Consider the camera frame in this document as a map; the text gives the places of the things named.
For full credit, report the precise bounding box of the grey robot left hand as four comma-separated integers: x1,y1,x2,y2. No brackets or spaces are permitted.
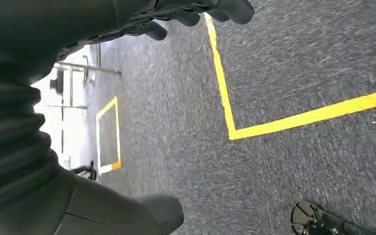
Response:
0,0,256,235

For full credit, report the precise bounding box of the yellow floor tape square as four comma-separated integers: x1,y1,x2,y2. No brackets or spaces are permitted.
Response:
95,95,122,176

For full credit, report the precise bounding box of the black tripod base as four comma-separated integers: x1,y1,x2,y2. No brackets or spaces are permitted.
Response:
70,160,98,182

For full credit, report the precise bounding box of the long yellow floor tape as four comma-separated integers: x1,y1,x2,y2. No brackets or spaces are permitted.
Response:
203,12,376,141

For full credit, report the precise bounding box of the black robot foot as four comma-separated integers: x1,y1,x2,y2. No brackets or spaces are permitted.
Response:
290,200,376,235

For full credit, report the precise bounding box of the metal frame stand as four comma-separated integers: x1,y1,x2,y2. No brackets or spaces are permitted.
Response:
49,43,122,113

